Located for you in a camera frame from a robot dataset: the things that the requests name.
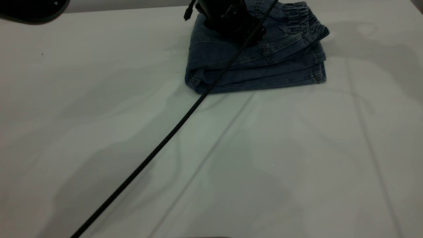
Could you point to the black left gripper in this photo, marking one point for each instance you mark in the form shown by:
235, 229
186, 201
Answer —
224, 16

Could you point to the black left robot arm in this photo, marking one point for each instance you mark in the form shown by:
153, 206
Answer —
29, 10

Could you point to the blue denim pants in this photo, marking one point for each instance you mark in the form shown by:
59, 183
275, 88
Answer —
281, 62

